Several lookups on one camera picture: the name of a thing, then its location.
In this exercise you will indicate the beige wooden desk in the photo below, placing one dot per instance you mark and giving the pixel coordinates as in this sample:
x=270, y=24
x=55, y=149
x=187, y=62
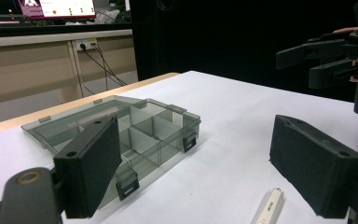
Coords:
x=28, y=62

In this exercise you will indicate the clear grey compartment storage box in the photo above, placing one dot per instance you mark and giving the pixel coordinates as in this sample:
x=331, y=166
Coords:
x=155, y=130

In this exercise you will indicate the computer monitor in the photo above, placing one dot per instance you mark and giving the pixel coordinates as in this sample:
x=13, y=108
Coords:
x=57, y=7

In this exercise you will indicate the white stick-shaped device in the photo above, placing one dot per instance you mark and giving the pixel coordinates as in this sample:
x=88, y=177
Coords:
x=268, y=207

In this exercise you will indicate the white crumpled bag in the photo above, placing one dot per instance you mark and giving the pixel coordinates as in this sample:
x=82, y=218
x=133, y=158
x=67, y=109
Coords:
x=107, y=16

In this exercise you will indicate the black curtain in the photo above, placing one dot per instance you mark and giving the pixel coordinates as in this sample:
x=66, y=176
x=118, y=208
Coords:
x=230, y=37

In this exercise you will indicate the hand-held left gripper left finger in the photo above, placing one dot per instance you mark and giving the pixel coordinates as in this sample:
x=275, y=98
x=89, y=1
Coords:
x=88, y=168

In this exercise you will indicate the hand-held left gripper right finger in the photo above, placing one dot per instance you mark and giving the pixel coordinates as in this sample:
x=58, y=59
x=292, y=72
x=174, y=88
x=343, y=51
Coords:
x=313, y=165

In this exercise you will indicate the white power outlet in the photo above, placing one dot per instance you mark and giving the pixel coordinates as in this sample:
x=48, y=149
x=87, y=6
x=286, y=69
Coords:
x=85, y=44

